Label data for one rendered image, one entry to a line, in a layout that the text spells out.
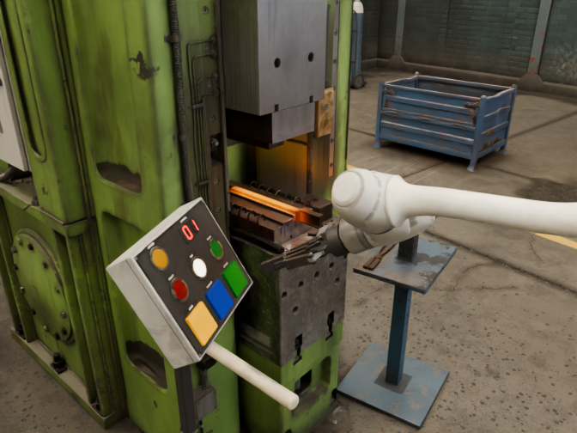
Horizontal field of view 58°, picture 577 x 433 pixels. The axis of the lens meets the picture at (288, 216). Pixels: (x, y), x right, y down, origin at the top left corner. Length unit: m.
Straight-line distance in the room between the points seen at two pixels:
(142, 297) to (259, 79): 0.69
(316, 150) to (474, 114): 3.42
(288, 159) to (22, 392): 1.63
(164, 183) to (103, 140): 0.38
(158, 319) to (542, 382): 2.04
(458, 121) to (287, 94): 3.87
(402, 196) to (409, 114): 4.61
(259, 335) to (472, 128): 3.76
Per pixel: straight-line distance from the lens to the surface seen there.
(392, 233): 1.12
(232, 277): 1.37
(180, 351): 1.21
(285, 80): 1.58
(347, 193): 0.97
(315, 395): 2.27
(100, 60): 1.76
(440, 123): 5.43
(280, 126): 1.59
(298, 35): 1.60
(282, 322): 1.80
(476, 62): 10.02
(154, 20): 1.44
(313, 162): 1.99
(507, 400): 2.66
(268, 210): 1.80
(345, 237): 1.18
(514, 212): 1.04
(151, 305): 1.17
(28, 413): 2.67
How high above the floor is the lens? 1.73
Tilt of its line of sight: 25 degrees down
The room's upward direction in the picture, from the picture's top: straight up
